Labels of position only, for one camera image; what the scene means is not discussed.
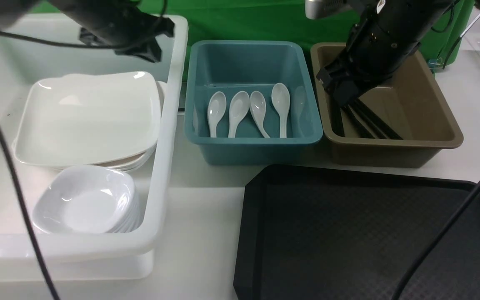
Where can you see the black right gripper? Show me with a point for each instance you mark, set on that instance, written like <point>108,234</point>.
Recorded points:
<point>388,31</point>

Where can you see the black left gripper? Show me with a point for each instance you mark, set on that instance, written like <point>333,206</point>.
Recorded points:
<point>120,24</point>

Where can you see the large white square plate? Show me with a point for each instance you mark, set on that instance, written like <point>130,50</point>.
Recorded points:
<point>44,109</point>

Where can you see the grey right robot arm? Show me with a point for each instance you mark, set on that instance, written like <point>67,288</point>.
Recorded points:
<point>387,33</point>

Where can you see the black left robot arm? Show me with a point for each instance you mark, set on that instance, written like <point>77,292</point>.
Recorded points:
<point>12,10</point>

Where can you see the white plate stack top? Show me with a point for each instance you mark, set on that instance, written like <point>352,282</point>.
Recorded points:
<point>136,160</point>

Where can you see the black chopstick in bin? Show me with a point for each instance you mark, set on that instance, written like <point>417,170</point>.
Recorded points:
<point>361,130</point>
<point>374,122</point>

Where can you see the brown plastic bin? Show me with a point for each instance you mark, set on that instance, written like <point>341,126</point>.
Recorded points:
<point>411,104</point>

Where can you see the teal plastic bin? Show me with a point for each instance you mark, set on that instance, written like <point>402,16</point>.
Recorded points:
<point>231,66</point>

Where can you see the white spoon left crossed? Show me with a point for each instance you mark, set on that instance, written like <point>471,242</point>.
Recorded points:
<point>215,112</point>

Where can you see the green cloth backdrop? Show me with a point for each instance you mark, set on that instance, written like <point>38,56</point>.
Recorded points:
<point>285,20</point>

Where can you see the large white plastic bin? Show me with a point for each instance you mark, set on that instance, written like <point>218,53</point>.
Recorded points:
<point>73,257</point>

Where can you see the black serving tray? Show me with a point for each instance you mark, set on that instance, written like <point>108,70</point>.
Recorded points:
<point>321,234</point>

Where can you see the white bowl stack top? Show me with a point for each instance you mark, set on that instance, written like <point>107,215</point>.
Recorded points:
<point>88,199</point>

